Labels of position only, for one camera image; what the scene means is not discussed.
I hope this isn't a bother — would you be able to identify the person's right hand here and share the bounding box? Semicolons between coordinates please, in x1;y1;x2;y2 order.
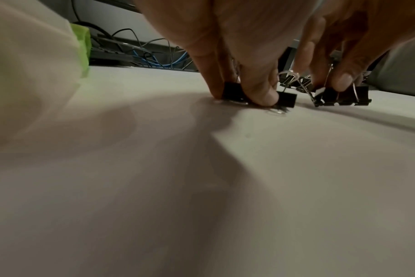
292;0;415;91

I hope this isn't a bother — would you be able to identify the person's left hand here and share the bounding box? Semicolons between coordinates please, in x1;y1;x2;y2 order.
132;0;323;107

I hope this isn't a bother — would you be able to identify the blue network cable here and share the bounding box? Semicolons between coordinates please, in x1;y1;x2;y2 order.
130;46;189;68

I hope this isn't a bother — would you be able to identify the black desk cable tray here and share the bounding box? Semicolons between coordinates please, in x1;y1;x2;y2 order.
89;33;200;73

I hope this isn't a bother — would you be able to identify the thin black keyboard cable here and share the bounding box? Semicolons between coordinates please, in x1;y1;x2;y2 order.
72;20;140;48

